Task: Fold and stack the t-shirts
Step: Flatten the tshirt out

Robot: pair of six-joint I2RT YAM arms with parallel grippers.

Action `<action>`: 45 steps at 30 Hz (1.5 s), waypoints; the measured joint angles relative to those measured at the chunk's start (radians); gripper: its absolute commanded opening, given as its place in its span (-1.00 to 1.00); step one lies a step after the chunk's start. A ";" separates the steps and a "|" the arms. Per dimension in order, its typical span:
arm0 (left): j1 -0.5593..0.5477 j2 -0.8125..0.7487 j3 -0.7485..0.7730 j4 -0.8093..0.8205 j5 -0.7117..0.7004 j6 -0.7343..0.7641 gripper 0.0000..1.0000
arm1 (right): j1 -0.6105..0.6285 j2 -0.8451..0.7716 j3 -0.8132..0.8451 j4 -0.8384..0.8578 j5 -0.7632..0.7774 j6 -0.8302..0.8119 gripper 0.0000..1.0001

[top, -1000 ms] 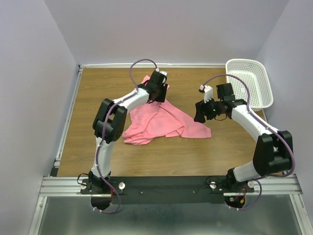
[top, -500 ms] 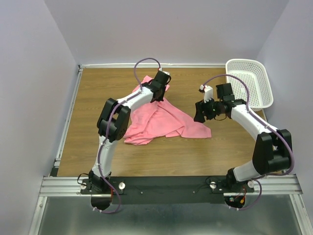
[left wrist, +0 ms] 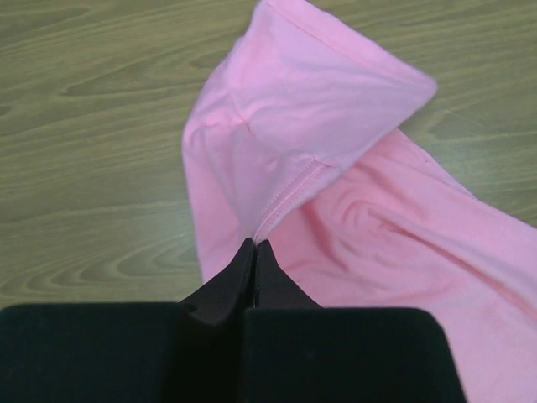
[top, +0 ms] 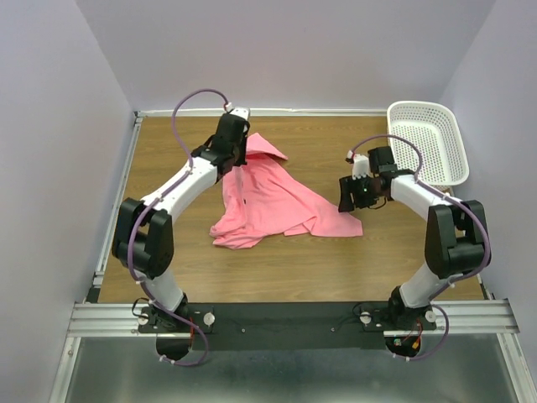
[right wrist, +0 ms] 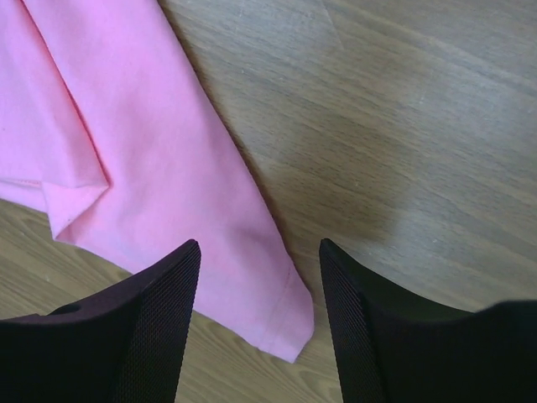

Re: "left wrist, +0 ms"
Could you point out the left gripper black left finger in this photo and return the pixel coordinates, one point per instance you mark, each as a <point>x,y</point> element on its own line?
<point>226,294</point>

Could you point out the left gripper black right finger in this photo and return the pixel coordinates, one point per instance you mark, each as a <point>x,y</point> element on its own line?
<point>274,289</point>

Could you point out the pink t shirt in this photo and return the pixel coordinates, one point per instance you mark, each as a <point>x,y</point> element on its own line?
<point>295,139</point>

